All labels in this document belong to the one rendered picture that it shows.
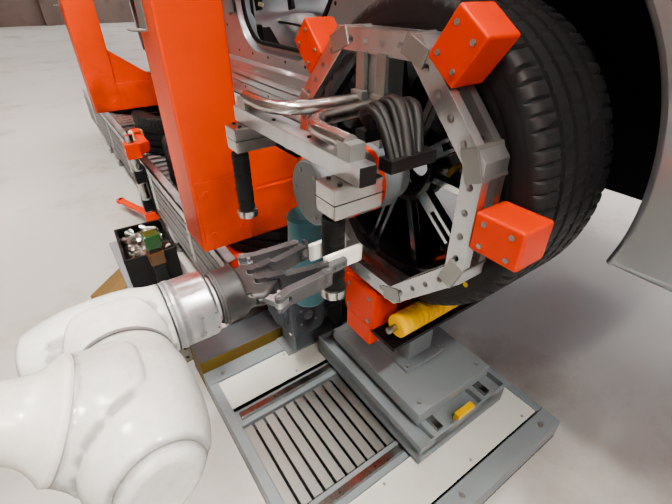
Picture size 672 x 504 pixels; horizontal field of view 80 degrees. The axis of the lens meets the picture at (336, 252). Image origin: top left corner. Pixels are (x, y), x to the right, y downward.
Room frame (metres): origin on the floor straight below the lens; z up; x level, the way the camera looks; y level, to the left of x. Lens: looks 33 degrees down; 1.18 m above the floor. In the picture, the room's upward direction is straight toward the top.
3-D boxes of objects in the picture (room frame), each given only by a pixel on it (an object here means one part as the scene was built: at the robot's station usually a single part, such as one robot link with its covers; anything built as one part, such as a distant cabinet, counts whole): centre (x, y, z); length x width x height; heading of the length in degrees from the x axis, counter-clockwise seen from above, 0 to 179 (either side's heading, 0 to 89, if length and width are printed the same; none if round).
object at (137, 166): (2.04, 1.07, 0.30); 0.09 x 0.05 x 0.50; 35
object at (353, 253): (0.51, -0.01, 0.83); 0.07 x 0.01 x 0.03; 125
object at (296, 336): (1.10, 0.03, 0.26); 0.42 x 0.18 x 0.35; 125
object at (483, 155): (0.80, -0.09, 0.85); 0.54 x 0.07 x 0.54; 35
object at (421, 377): (0.90, -0.23, 0.32); 0.40 x 0.30 x 0.28; 35
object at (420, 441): (0.90, -0.23, 0.13); 0.50 x 0.36 x 0.10; 35
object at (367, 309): (0.82, -0.12, 0.48); 0.16 x 0.12 x 0.17; 125
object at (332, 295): (0.53, 0.00, 0.83); 0.04 x 0.04 x 0.16
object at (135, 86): (2.87, 1.20, 0.69); 0.52 x 0.17 x 0.35; 125
